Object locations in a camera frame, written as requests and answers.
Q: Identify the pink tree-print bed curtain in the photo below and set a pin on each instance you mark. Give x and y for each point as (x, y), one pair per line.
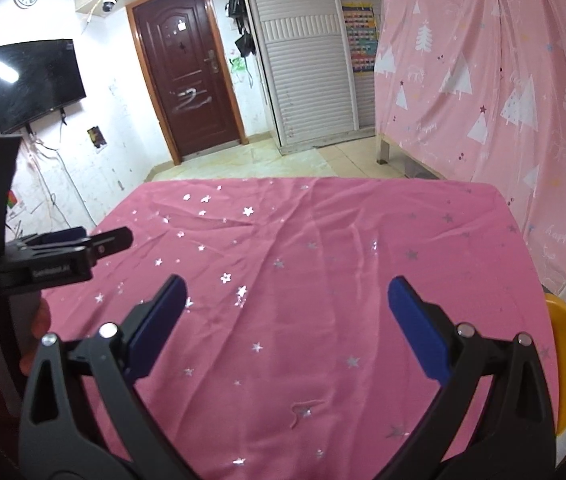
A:
(488, 85)

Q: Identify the colourful grid poster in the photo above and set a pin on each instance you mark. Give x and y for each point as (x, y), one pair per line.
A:
(360, 40)

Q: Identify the red and green sticker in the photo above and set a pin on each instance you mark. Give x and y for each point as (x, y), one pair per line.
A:
(11, 200)

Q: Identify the brown wall outlet plate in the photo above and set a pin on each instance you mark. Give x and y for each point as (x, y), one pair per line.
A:
(96, 137)

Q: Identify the white louvered wardrobe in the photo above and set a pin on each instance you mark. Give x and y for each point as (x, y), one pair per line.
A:
(303, 70)

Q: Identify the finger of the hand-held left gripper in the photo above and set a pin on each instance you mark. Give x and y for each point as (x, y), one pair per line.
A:
(110, 242)
(68, 235)

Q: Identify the pink star-print tablecloth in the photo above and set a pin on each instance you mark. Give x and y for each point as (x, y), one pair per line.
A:
(288, 310)

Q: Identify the black wall television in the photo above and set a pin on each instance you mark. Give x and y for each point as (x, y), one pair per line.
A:
(35, 85)

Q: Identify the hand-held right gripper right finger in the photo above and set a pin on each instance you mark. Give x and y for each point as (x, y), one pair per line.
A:
(420, 332)

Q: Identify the wooden bed frame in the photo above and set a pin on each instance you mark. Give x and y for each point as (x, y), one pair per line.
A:
(383, 150)

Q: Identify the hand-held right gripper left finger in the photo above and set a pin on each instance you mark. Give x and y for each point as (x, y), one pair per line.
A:
(158, 325)

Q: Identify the person's left hand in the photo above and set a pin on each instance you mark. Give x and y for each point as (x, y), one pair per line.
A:
(38, 330)

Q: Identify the dark brown door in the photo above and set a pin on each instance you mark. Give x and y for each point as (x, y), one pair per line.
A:
(188, 85)

